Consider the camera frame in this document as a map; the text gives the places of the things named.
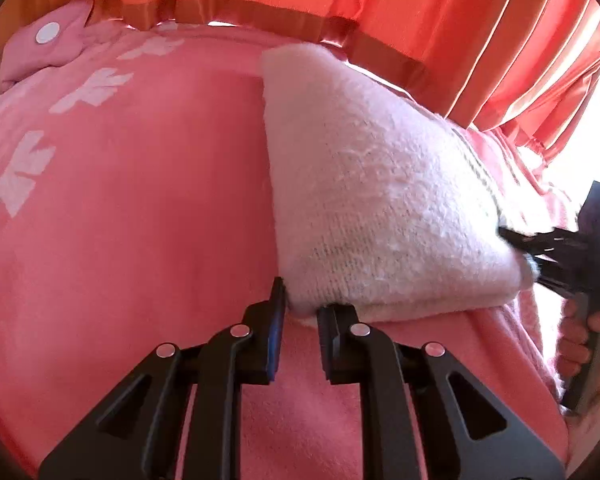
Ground pink blanket with white flowers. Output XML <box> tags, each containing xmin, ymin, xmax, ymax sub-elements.
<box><xmin>0</xmin><ymin>19</ymin><xmax>588</xmax><ymax>480</ymax></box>

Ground person's right hand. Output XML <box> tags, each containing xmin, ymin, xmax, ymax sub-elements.
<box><xmin>555</xmin><ymin>304</ymin><xmax>600</xmax><ymax>402</ymax></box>

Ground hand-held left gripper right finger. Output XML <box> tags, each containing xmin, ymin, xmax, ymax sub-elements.
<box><xmin>316</xmin><ymin>302</ymin><xmax>567</xmax><ymax>480</ymax></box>

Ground orange curtain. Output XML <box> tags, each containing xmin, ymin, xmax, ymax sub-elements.
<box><xmin>27</xmin><ymin>0</ymin><xmax>600</xmax><ymax>162</ymax></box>

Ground pink cushion with white dot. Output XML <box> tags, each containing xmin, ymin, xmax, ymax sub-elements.
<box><xmin>0</xmin><ymin>0</ymin><xmax>102</xmax><ymax>96</ymax></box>

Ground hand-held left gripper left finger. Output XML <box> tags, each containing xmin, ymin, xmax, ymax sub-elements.
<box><xmin>39</xmin><ymin>276</ymin><xmax>287</xmax><ymax>480</ymax></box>

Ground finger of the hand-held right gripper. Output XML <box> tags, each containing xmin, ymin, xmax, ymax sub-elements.
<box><xmin>498</xmin><ymin>226</ymin><xmax>587</xmax><ymax>257</ymax></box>
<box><xmin>522</xmin><ymin>252</ymin><xmax>583</xmax><ymax>302</ymax></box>

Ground pink sweater with black hearts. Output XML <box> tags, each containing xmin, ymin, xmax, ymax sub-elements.
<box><xmin>258</xmin><ymin>44</ymin><xmax>542</xmax><ymax>323</ymax></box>

